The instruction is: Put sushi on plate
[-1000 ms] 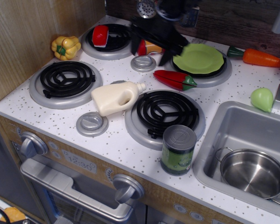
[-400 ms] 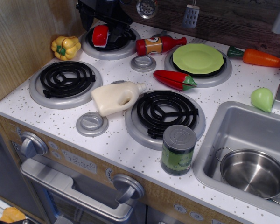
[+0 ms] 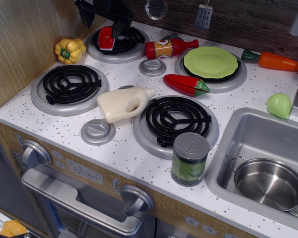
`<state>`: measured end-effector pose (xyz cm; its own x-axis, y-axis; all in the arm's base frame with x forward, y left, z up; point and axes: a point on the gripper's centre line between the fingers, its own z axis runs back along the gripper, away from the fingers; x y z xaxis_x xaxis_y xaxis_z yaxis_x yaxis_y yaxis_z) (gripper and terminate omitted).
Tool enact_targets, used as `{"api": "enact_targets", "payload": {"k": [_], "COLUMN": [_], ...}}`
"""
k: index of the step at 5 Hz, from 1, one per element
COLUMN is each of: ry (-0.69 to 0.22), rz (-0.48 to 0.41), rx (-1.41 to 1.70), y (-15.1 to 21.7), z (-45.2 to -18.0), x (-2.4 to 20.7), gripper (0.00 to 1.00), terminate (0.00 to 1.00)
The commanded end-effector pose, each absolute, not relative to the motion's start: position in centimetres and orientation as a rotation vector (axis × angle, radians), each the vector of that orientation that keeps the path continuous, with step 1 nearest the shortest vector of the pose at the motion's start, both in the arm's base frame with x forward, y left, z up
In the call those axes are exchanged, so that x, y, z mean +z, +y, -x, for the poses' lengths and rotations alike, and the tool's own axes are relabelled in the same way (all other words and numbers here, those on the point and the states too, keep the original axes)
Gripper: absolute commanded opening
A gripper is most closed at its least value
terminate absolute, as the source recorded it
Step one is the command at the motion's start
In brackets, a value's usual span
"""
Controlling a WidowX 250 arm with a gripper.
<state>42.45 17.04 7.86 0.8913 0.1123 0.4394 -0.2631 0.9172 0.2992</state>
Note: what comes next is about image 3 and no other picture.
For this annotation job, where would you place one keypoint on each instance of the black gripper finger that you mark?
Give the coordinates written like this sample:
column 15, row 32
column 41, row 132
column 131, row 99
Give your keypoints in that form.
column 87, row 16
column 119, row 25

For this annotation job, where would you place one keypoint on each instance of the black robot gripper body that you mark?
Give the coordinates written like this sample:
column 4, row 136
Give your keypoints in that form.
column 110, row 9

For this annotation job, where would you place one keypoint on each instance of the green toy plate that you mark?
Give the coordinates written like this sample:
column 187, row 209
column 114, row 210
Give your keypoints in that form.
column 210, row 63

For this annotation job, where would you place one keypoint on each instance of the back left stove burner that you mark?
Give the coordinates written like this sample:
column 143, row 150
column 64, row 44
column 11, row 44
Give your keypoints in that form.
column 128, row 47

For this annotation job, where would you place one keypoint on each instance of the stove burner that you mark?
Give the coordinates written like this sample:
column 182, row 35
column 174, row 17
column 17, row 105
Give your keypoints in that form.
column 165, row 118
column 221, row 86
column 68, row 90
column 128, row 47

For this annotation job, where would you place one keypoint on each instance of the hanging silver strainer spoon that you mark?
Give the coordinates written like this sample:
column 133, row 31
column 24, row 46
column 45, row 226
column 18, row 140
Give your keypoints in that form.
column 156, row 9

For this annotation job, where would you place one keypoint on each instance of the yellow toy bell pepper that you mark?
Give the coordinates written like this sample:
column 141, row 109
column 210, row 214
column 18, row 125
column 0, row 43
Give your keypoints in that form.
column 69, row 51

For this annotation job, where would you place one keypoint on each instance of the red toy ketchup bottle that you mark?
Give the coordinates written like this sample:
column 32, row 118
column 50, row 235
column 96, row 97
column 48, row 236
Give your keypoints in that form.
column 168, row 47

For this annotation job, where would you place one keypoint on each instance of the silver top knob back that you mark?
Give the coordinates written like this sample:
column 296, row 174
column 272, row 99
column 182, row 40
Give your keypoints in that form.
column 152, row 67

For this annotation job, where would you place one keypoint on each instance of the silver top knob middle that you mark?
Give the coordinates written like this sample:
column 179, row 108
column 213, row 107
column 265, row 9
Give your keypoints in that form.
column 125, row 87

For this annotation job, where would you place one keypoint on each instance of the front left stove burner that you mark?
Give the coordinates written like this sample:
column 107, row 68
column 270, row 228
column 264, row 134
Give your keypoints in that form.
column 68, row 90

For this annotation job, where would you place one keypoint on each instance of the cream toy detergent bottle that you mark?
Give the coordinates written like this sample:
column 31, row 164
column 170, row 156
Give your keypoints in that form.
column 124, row 103

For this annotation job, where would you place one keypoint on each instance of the hanging grey slotted spatula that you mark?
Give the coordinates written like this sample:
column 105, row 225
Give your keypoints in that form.
column 203, row 16

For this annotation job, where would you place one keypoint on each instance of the red toy chili pepper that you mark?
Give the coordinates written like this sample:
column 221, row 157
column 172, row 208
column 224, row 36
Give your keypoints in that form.
column 186, row 84

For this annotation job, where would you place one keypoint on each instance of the front right stove burner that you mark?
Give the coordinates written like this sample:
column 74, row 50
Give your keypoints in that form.
column 165, row 118

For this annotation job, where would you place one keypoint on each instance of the silver top knob front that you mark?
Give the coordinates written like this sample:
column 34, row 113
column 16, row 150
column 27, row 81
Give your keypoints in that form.
column 97, row 132

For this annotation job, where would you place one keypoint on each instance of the back right stove burner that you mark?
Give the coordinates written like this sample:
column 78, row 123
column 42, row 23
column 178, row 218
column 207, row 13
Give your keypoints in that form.
column 221, row 86

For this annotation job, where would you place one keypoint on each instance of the green labelled toy can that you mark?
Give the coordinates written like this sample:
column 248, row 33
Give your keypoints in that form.
column 190, row 152

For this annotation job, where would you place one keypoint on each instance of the silver oven knob left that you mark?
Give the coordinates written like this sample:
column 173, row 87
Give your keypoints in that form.
column 34, row 154

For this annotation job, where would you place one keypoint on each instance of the silver oven knob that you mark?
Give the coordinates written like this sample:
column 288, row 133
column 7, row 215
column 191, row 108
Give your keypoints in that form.
column 135, row 200
column 34, row 154

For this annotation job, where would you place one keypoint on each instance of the orange toy carrot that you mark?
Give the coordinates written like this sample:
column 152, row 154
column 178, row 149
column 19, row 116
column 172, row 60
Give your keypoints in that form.
column 271, row 60

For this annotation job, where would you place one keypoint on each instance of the silver sink basin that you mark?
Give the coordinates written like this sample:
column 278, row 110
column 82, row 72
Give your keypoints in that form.
column 253, row 134

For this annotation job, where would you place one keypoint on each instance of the silver oven knob right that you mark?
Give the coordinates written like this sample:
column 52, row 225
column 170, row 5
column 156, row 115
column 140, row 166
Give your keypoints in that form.
column 135, row 200

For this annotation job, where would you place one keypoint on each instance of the green toy pear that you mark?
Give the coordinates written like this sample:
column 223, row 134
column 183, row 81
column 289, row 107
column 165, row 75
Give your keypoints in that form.
column 279, row 105

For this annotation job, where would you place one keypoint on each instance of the stainless steel pot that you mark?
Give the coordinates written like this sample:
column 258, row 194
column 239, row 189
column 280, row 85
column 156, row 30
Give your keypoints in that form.
column 266, row 181

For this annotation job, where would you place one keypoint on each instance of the yellow object bottom left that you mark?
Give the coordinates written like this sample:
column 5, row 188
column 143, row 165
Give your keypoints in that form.
column 12, row 228

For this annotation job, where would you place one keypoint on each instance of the silver oven door handle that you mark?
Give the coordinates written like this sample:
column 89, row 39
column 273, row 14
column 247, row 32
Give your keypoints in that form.
column 75, row 215

